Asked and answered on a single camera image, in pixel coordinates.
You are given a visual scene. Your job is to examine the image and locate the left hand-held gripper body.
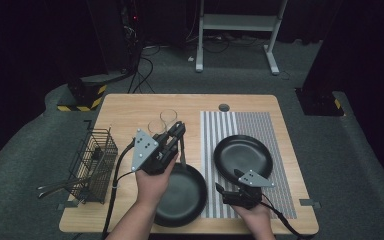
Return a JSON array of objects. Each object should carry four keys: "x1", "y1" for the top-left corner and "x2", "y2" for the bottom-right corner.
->
[{"x1": 130, "y1": 128, "x2": 181, "y2": 177}]

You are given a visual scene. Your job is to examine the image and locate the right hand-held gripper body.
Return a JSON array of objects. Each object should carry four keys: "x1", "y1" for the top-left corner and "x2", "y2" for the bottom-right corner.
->
[{"x1": 221, "y1": 169, "x2": 276, "y2": 211}]

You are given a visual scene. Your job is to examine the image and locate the black plate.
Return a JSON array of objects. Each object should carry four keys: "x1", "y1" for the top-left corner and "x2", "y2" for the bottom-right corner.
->
[
  {"x1": 212, "y1": 134, "x2": 275, "y2": 188},
  {"x1": 152, "y1": 162, "x2": 209, "y2": 229}
]

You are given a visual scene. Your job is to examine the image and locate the black wire cutlery basket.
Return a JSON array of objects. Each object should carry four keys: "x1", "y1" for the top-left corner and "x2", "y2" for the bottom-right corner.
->
[{"x1": 67, "y1": 119, "x2": 119, "y2": 205}]

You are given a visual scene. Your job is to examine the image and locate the person's right hand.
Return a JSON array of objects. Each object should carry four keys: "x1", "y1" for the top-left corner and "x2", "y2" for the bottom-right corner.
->
[{"x1": 231, "y1": 200, "x2": 274, "y2": 235}]

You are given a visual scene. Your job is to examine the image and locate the person's left hand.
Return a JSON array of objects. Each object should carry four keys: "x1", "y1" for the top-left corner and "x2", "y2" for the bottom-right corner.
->
[{"x1": 134, "y1": 155, "x2": 180, "y2": 212}]

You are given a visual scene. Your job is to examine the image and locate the grey striped placemat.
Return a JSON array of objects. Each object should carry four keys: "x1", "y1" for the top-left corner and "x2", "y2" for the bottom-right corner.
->
[{"x1": 200, "y1": 110, "x2": 298, "y2": 220}]

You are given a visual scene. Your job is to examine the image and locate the grey tape strip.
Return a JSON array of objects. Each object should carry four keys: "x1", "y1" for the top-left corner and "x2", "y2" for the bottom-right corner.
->
[
  {"x1": 298, "y1": 198, "x2": 322, "y2": 211},
  {"x1": 56, "y1": 199, "x2": 81, "y2": 212}
]

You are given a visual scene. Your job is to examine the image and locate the black yellow striped stand base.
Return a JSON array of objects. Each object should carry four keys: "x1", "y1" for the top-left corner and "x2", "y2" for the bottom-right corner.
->
[{"x1": 56, "y1": 77, "x2": 109, "y2": 113}]

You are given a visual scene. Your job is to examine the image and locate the dark metal utensil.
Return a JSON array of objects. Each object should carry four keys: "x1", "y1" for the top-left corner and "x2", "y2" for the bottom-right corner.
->
[
  {"x1": 37, "y1": 182, "x2": 96, "y2": 200},
  {"x1": 36, "y1": 177, "x2": 94, "y2": 191}
]

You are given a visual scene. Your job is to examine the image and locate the black stand base yellow mark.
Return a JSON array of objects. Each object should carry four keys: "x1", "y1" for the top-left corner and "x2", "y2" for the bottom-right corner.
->
[{"x1": 294, "y1": 87, "x2": 345, "y2": 117}]

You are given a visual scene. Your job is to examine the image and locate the dark equipment cabinet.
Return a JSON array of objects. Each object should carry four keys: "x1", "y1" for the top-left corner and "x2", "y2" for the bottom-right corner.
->
[{"x1": 85, "y1": 0, "x2": 145, "y2": 74}]

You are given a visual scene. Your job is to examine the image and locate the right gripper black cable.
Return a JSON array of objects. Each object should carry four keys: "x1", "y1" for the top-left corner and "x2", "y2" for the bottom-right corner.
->
[{"x1": 260, "y1": 194, "x2": 316, "y2": 240}]

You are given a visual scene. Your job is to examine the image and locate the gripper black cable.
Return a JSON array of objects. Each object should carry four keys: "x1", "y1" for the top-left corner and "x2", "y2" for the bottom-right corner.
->
[
  {"x1": 100, "y1": 139, "x2": 138, "y2": 240},
  {"x1": 260, "y1": 194, "x2": 316, "y2": 240}
]

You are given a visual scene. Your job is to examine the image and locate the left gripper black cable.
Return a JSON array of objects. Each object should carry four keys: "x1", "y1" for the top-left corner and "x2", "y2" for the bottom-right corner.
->
[{"x1": 100, "y1": 139, "x2": 138, "y2": 240}]

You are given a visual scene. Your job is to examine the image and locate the black floor cable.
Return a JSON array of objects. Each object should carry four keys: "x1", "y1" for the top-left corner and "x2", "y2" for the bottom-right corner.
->
[
  {"x1": 126, "y1": 55, "x2": 156, "y2": 95},
  {"x1": 201, "y1": 33, "x2": 268, "y2": 55}
]

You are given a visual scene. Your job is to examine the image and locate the white metal stand frame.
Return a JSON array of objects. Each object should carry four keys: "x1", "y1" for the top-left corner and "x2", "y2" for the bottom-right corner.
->
[{"x1": 195, "y1": 0, "x2": 289, "y2": 76}]

